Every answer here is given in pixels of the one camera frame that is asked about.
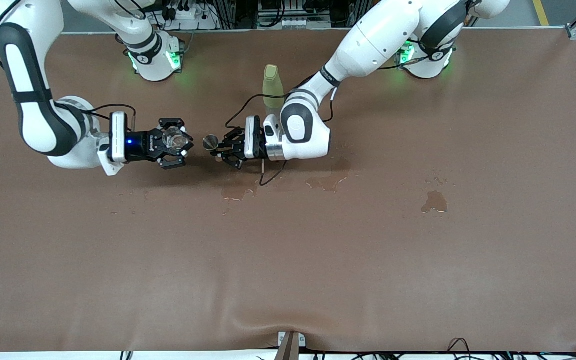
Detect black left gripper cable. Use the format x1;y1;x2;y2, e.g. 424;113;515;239
259;159;289;187

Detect clear glass measuring beaker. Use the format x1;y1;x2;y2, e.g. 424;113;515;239
160;126;191;156

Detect yellow-green water bottle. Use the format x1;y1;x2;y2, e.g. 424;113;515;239
262;64;289;110

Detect brown liquid puddle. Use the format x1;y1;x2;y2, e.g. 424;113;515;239
306;160;353;193
421;191;448;214
222;175;259;202

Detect brown table mat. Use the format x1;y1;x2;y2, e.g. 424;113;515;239
0;27;576;353

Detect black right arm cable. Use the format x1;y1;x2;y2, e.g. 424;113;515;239
85;103;137;132

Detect black cable loop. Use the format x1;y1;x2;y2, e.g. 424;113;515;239
447;338;472;360

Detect grey mounting bracket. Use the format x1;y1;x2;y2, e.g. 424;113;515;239
277;331;307;360

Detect black left camera cable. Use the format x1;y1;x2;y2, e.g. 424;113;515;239
224;55;429;130

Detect white power strip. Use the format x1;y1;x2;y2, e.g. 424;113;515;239
258;15;331;30
158;0;219;31

